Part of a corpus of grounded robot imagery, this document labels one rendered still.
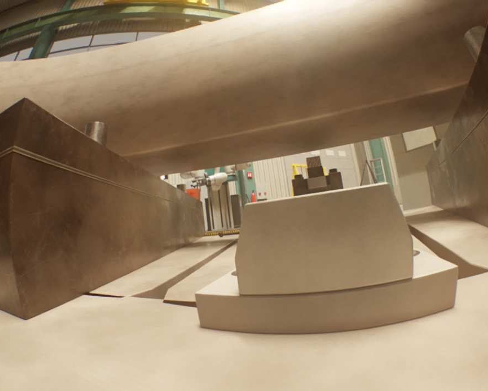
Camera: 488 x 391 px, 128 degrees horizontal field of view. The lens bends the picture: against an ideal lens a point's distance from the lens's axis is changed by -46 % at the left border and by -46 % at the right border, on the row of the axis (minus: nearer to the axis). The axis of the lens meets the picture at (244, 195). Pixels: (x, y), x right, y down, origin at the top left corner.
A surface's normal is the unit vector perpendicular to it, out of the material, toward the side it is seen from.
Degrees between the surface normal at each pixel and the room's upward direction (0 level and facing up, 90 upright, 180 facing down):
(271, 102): 90
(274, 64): 90
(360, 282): 90
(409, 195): 90
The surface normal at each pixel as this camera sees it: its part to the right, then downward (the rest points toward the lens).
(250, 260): -0.35, -0.06
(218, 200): -0.13, -0.09
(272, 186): 0.36, -0.14
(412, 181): -0.92, 0.07
